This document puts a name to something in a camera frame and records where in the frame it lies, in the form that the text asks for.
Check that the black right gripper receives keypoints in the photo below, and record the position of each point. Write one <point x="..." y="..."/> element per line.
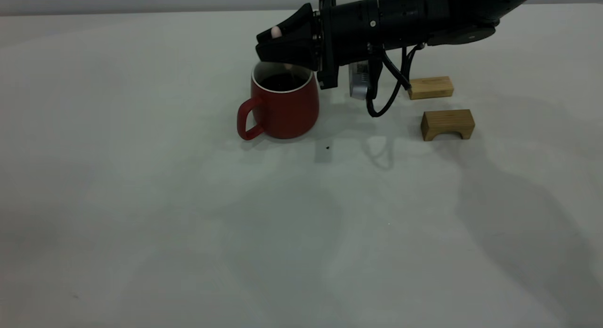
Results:
<point x="353" y="31"/>

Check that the red ceramic mug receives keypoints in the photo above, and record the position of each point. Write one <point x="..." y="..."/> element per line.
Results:
<point x="287" y="113"/>

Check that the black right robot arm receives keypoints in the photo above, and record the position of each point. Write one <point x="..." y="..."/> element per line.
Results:
<point x="447" y="12"/>

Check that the dark coffee liquid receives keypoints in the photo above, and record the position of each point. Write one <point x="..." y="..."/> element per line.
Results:
<point x="282" y="82"/>

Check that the plain rectangular wooden block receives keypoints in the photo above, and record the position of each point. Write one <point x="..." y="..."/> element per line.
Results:
<point x="431" y="87"/>

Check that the arched wooden block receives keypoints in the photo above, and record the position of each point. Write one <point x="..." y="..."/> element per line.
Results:
<point x="447" y="118"/>

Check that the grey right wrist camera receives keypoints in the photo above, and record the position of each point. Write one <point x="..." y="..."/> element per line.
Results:
<point x="360" y="80"/>

